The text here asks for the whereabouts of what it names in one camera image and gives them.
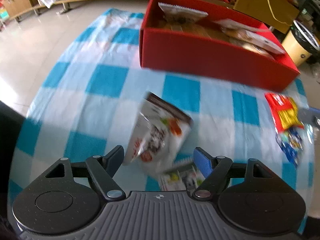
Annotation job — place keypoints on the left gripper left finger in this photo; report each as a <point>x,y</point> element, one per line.
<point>101,170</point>

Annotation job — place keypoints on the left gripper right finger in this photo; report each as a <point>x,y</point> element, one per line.
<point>215,171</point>

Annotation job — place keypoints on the green Kaprons wafer pack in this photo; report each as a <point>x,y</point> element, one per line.
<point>182,176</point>

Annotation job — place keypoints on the white red snack pouch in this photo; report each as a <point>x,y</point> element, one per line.
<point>158,135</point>

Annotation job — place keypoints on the blue candy bag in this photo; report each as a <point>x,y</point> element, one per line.
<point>291,144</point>

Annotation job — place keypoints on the red yellow Trolli candy bag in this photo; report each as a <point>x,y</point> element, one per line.
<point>284,112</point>

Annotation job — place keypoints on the blue white checkered tablecloth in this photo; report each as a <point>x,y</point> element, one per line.
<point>90,99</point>

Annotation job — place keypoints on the black sofa edge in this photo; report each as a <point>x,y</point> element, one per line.
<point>11,123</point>

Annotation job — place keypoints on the red cardboard box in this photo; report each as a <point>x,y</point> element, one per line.
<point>206,51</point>

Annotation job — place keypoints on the white striped bread package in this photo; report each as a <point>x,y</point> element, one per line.
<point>248,34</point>

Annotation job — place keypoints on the cream trash bin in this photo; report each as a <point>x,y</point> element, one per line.
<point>300,43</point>

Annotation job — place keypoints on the white grey snack bag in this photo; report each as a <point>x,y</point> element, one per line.
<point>176,13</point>

